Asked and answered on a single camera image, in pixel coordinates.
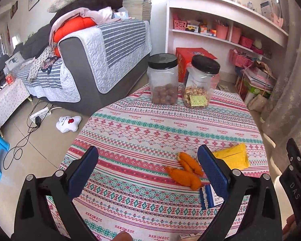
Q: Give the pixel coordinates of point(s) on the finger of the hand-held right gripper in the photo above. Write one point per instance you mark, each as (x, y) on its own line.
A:
(294, 155)

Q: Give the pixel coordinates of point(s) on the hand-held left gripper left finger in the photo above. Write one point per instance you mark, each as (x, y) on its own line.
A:
(82, 173)

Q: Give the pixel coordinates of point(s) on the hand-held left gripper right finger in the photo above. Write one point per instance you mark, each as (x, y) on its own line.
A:
(213, 170)

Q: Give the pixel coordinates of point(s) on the white plastic bin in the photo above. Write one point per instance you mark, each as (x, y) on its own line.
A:
(282, 200)

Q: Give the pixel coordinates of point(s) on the yellow packet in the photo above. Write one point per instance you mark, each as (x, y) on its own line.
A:
(233, 157)

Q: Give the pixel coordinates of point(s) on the blue and white printed packet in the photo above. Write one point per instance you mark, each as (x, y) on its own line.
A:
(209, 197)

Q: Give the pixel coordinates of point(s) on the person's right hand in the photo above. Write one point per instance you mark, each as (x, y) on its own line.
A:
(289, 224)

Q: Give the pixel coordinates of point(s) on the person's left hand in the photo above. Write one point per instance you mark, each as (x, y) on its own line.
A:
(123, 236)

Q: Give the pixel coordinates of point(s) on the white plush toy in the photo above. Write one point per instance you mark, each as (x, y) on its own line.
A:
(67, 124)

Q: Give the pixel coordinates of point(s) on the black charger plug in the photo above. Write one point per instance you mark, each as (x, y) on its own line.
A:
(38, 122)

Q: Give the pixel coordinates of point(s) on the white power strip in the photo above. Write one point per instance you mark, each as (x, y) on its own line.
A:
(41, 113)

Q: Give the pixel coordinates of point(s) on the pile of bags and papers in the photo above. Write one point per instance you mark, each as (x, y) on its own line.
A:
(255, 85)

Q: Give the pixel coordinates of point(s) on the lace curtain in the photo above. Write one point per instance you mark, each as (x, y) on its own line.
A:
(296, 67)

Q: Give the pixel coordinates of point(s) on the plastic jar of peanuts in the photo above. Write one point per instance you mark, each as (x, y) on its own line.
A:
(200, 82)

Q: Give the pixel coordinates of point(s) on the plastic jar of brown nuts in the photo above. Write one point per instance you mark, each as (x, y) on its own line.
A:
(163, 80)

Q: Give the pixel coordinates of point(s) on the low table with floral cloth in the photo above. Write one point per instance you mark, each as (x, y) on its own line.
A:
(5, 103)

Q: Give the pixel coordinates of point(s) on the large pink basket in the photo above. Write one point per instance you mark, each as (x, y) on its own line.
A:
(240, 59)

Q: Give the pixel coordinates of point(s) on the grey sofa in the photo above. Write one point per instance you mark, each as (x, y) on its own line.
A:
(75, 62)

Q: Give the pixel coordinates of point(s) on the red box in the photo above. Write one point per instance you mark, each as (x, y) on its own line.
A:
(188, 57)

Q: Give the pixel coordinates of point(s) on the patterned garment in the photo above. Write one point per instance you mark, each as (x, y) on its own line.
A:
(41, 62)

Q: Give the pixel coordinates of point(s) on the small red container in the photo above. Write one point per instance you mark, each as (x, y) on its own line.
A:
(10, 78)

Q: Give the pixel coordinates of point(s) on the small pink basket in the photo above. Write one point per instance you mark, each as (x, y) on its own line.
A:
(245, 42)

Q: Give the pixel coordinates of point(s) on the white printed pillow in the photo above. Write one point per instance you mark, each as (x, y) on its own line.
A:
(14, 60)

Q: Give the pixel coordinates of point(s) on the pink pot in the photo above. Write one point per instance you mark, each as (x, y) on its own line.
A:
(221, 31)
(236, 35)

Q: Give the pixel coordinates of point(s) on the striped quilted sofa cover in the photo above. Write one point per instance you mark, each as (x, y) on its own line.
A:
(123, 42)

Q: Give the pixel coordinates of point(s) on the dark grey cushion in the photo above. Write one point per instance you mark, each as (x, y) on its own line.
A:
(37, 42)

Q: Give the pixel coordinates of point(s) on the yellow toy car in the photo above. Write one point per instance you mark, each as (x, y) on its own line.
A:
(192, 28)

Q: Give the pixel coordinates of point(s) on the white box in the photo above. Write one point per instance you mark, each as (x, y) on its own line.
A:
(269, 11)

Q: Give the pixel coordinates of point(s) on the orange cushion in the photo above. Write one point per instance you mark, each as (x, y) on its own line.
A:
(75, 25)

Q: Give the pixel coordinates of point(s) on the pink perforated box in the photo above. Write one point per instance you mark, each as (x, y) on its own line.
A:
(180, 25)

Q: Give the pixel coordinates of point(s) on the pink cloth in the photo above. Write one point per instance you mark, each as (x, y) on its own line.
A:
(82, 12)

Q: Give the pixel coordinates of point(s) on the tissue box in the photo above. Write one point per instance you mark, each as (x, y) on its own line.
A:
(121, 15)

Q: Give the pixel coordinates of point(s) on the white shelf unit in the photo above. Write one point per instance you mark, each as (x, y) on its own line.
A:
(215, 2)

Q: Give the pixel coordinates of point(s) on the dark blanket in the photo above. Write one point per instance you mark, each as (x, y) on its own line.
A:
(105, 3)

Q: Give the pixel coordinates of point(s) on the stack of books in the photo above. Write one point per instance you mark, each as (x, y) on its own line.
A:
(139, 3)

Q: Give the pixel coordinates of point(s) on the small wall picture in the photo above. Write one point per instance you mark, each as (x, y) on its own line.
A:
(14, 9)

